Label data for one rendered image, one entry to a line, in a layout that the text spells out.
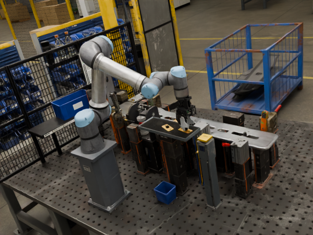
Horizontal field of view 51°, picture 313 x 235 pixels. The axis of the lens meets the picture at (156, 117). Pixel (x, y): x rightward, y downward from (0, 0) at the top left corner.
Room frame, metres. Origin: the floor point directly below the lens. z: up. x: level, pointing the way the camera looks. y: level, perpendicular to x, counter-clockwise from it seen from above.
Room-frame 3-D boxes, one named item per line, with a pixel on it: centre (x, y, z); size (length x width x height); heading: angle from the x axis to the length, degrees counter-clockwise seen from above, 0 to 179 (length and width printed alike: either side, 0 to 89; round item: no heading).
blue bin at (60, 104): (2.60, 0.65, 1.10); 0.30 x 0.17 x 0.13; 127
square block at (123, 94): (2.74, 0.26, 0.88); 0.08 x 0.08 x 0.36; 43
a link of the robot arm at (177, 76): (1.62, -0.15, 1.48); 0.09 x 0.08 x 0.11; 62
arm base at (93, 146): (1.78, 0.41, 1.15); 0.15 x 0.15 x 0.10
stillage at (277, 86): (4.15, -1.44, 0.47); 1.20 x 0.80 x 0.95; 136
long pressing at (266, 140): (2.10, -0.16, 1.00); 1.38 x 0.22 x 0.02; 43
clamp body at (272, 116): (1.81, -0.68, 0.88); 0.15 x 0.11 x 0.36; 133
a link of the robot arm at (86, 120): (1.78, 0.41, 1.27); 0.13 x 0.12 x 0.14; 152
